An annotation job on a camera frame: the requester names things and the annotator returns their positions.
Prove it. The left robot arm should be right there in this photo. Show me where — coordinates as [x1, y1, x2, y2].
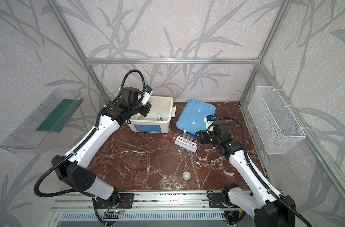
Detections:
[33, 69, 153, 207]

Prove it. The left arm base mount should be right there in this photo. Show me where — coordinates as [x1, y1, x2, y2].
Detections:
[105, 193, 135, 209]

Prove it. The clear acrylic wall shelf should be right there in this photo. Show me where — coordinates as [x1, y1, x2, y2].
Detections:
[0, 89, 84, 154]

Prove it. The blue-capped test tube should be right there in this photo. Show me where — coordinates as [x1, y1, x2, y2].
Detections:
[189, 133, 194, 145]
[186, 132, 191, 143]

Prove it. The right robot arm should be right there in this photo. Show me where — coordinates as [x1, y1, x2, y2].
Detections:
[196, 115, 311, 227]

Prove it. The white test tube rack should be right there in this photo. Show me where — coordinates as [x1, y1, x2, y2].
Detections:
[174, 136, 198, 152]

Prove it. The white wire mesh basket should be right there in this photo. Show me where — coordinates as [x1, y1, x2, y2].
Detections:
[248, 86, 306, 155]

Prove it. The aluminium front rail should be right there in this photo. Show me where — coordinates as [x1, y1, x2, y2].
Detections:
[51, 190, 214, 211]

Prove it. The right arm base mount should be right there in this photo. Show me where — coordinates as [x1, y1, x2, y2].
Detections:
[207, 190, 234, 208]

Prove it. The white gauze roll blue label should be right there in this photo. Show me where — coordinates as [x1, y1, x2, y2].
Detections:
[156, 113, 163, 121]

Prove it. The white plastic storage bin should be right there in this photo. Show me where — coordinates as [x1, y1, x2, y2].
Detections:
[128, 96, 176, 133]

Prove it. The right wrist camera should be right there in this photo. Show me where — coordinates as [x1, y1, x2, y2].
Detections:
[204, 115, 215, 133]

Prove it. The blue plastic bin lid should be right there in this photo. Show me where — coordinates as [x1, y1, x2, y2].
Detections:
[176, 99, 216, 134]

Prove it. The small white ceramic crucible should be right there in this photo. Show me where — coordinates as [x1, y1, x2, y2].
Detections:
[183, 171, 191, 181]

